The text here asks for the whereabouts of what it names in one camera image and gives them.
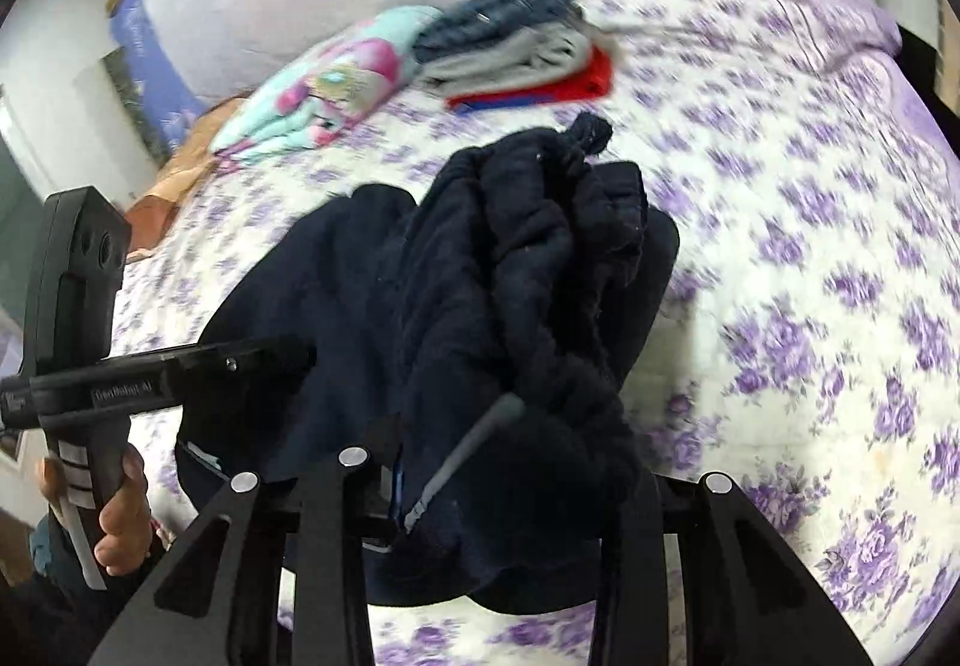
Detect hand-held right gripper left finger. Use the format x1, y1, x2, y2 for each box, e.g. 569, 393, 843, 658
88, 426, 406, 666

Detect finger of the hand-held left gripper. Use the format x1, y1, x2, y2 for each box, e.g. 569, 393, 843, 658
225, 334, 317, 404

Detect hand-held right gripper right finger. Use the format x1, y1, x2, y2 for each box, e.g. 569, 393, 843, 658
589, 471, 875, 666

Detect navy blue pants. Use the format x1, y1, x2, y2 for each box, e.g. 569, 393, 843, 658
174, 113, 682, 616

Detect folded grey pants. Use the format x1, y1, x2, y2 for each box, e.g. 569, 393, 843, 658
416, 23, 601, 98

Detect person's left hand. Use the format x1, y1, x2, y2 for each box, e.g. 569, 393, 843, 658
39, 447, 149, 578

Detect orange brown pillow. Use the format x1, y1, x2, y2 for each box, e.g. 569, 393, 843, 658
122, 96, 250, 256

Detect grey mottled board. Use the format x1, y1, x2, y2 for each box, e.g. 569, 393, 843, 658
100, 52, 175, 166

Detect blue patterned pillow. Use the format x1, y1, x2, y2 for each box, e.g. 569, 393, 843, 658
109, 0, 205, 146

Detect folded teal pink floral blanket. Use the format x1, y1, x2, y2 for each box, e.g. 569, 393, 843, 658
208, 6, 445, 170

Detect purple floral bed sheet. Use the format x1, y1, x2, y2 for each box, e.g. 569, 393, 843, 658
111, 0, 960, 666

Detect folded red garment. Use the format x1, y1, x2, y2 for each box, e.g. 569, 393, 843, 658
446, 43, 617, 113

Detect folded blue jeans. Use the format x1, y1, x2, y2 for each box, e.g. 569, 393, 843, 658
412, 0, 595, 63

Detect dark bed frame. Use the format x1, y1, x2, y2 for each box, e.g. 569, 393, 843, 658
895, 0, 960, 146

